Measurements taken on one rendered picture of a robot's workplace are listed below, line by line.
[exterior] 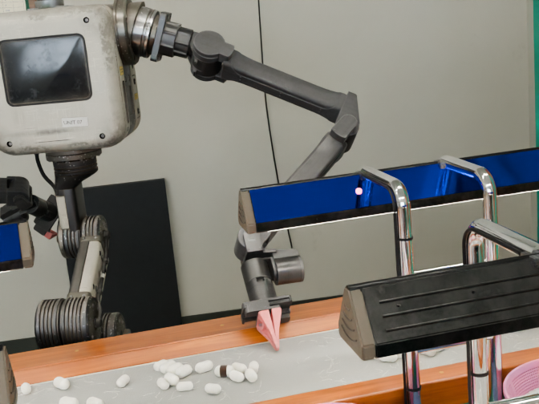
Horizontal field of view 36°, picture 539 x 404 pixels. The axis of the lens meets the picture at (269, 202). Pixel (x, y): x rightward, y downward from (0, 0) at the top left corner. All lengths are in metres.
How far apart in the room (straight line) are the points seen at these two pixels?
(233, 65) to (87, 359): 0.77
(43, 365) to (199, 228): 1.99
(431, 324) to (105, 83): 1.27
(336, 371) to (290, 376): 0.09
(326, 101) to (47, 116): 0.66
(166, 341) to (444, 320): 0.93
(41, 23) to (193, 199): 1.72
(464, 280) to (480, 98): 2.91
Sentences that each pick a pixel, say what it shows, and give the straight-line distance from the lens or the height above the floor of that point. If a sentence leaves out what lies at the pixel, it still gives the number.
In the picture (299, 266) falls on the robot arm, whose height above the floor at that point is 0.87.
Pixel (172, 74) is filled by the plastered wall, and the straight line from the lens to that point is 3.52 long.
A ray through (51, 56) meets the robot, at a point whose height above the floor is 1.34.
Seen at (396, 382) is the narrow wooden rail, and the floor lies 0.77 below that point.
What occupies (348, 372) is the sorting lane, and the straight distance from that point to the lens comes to 1.58.
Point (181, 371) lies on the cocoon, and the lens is 1.61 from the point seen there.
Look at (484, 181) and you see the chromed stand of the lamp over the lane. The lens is 1.39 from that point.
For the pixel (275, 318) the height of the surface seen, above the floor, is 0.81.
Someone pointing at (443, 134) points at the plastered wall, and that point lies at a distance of 3.77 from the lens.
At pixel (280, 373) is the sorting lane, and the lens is 1.59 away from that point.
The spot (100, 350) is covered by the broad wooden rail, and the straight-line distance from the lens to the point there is 1.75.
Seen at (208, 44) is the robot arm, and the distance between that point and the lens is 2.03.
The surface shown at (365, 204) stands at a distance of 1.45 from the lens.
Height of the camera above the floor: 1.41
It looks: 13 degrees down
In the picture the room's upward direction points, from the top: 5 degrees counter-clockwise
